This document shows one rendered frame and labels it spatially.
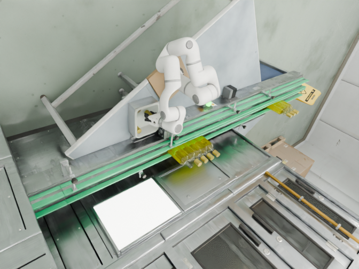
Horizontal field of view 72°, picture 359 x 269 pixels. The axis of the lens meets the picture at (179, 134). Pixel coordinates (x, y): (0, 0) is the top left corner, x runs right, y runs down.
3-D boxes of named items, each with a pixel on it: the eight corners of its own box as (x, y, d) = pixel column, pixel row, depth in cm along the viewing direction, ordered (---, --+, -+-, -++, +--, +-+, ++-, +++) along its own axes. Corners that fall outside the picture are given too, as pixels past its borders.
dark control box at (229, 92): (221, 94, 206) (228, 99, 201) (223, 86, 201) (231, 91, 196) (227, 92, 210) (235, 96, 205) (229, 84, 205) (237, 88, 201)
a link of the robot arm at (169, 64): (195, 78, 132) (178, 80, 144) (192, 37, 128) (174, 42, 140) (171, 79, 122) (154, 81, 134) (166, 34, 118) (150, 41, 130)
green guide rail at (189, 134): (168, 138, 170) (175, 144, 165) (168, 137, 169) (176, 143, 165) (299, 84, 264) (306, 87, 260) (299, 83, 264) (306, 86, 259)
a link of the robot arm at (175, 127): (174, 109, 125) (188, 107, 131) (162, 104, 133) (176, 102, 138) (172, 136, 130) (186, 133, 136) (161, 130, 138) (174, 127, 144)
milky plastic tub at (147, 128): (129, 132, 161) (135, 139, 156) (127, 102, 147) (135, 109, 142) (151, 124, 171) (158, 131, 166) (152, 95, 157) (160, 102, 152)
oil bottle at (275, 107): (263, 105, 237) (288, 119, 220) (264, 100, 233) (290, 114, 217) (266, 103, 240) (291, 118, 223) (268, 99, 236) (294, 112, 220)
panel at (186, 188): (90, 209, 143) (118, 257, 124) (89, 206, 141) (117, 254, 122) (202, 153, 192) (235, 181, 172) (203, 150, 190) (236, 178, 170)
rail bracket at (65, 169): (59, 171, 139) (73, 198, 126) (52, 148, 129) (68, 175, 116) (67, 167, 141) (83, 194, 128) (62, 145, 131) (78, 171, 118)
